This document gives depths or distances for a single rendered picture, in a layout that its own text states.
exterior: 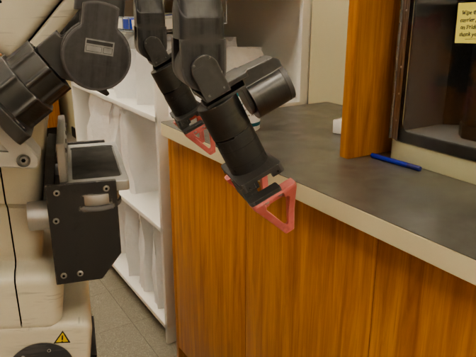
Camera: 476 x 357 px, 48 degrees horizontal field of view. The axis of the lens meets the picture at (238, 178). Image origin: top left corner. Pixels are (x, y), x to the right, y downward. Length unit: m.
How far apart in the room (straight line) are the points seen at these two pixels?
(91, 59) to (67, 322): 0.46
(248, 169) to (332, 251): 0.44
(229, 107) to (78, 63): 0.19
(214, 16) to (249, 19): 1.86
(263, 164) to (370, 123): 0.63
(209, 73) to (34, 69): 0.20
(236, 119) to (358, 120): 0.63
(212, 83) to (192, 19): 0.08
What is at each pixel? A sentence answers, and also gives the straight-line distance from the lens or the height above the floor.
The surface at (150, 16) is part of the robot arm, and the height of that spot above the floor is 1.27.
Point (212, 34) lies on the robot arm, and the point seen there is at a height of 1.26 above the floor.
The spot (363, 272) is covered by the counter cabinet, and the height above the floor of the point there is 0.80.
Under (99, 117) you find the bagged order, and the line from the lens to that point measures 2.68.
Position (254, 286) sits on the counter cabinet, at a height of 0.59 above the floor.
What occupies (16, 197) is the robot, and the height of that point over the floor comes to 1.02.
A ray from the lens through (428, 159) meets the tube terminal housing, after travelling 1.25.
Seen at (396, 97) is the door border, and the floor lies 1.09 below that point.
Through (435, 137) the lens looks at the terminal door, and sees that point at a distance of 1.22.
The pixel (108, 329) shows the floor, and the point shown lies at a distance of 2.38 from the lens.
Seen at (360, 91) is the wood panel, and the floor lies 1.10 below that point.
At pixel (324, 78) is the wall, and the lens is 2.13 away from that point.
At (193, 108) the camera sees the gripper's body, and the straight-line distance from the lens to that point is 1.13.
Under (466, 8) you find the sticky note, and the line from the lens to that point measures 1.17.
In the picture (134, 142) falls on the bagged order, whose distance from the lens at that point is 2.30.
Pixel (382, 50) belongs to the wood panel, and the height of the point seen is 1.19.
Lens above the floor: 1.29
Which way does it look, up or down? 18 degrees down
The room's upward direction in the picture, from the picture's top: straight up
